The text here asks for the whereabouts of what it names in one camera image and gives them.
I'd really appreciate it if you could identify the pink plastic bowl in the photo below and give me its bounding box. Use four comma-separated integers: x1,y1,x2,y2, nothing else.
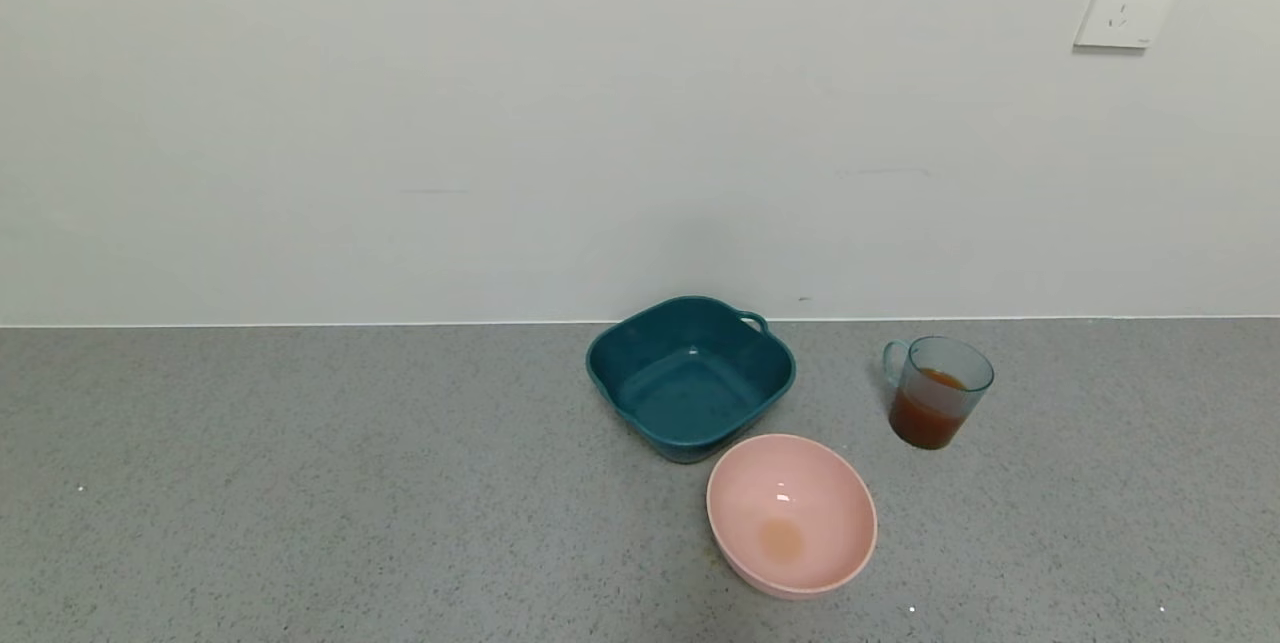
706,433,879,601

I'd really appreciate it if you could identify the teal square plastic basin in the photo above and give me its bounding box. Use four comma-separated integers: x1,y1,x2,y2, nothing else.
585,295,798,465

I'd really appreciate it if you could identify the translucent blue handled cup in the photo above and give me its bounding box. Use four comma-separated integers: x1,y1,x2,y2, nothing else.
881,335,996,451

